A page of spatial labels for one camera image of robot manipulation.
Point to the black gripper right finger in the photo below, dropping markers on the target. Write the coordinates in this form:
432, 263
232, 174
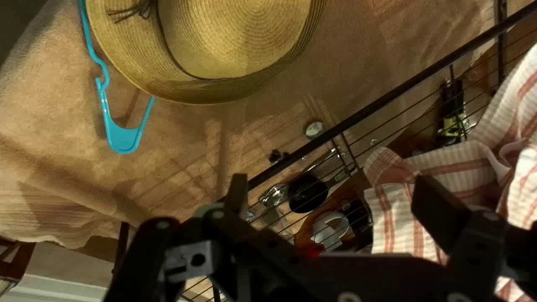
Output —
438, 211

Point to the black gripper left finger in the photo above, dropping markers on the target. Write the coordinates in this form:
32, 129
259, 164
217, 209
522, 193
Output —
237, 193

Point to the small silver metal object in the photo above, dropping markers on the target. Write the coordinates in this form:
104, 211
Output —
272, 194

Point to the red striped white cloth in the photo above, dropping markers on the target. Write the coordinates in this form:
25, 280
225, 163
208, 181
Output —
475, 168

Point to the black round disc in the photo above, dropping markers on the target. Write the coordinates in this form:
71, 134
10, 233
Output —
307, 193

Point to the small white round knob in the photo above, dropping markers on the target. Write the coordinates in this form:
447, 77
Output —
314, 129

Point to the dark glass bottle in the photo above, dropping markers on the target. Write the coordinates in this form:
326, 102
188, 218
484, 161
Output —
453, 111

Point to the teal plastic clothes hanger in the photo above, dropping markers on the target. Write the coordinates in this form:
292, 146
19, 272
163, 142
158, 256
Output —
119, 134

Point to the woven straw hat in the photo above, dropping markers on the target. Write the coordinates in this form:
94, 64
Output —
212, 43

